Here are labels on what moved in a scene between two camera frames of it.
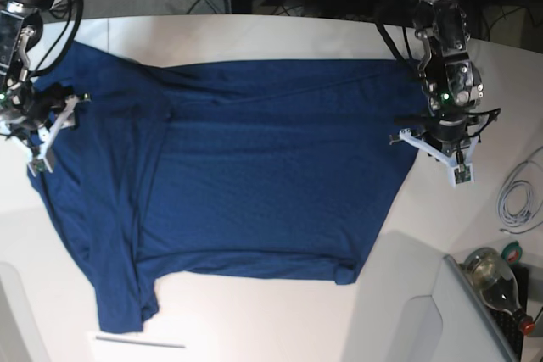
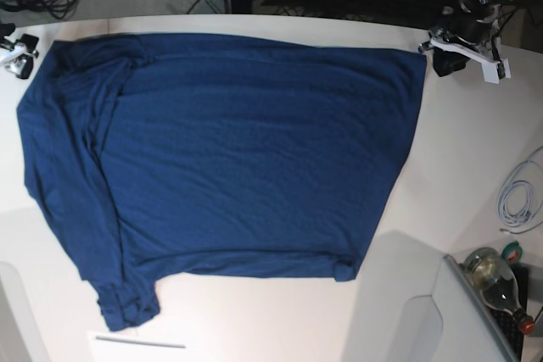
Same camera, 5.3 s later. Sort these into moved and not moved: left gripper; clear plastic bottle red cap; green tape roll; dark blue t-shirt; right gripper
Moved: right gripper; left gripper; dark blue t-shirt
Not moved: green tape roll; clear plastic bottle red cap
